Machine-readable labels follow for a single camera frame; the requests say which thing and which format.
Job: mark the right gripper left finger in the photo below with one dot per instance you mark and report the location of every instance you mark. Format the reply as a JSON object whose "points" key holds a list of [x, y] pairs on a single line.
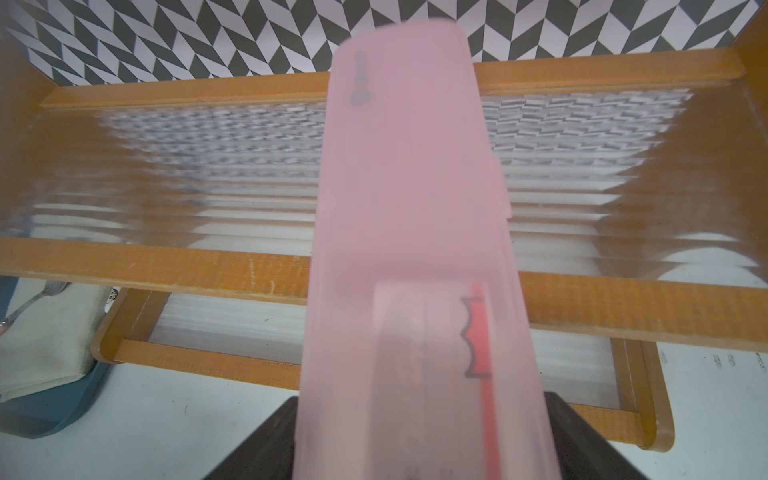
{"points": [[268, 453]]}

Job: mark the beige folded cloth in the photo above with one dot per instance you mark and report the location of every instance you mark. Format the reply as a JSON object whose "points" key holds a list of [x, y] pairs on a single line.
{"points": [[49, 344]]}

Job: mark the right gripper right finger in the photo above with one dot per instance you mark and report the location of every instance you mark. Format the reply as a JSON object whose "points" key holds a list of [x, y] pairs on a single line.
{"points": [[583, 454]]}

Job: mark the pink pencil case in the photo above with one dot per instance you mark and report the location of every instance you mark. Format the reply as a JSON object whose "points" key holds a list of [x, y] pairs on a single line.
{"points": [[418, 358]]}

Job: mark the wooden two-tier shelf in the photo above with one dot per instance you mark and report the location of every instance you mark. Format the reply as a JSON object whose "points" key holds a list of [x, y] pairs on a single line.
{"points": [[634, 314]]}

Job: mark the dark teal tray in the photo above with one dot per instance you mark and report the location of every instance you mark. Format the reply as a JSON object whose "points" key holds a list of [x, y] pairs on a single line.
{"points": [[48, 412]]}

